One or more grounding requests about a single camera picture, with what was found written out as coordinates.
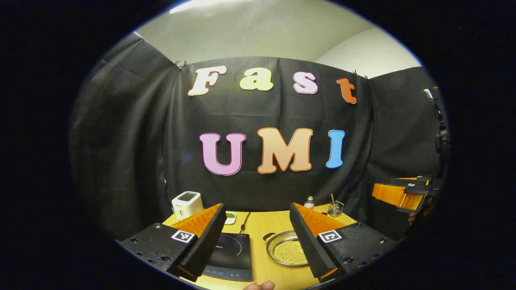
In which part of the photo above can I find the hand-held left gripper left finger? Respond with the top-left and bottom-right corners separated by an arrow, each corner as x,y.
120,203 -> 227,282

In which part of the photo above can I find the white toaster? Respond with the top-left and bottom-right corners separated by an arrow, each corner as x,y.
172,191 -> 204,221

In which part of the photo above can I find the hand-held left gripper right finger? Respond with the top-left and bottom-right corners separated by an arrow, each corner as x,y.
289,203 -> 399,283

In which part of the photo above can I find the black induction cooktop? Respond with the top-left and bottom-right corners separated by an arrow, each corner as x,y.
203,232 -> 253,282

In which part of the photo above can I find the steel pot with black handles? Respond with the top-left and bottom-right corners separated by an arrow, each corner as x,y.
263,230 -> 309,267

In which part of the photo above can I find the glass holder with wooden stick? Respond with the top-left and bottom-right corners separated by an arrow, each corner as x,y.
327,194 -> 344,218

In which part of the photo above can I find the pile of soybeans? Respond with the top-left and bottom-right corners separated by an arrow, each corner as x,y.
273,240 -> 308,265

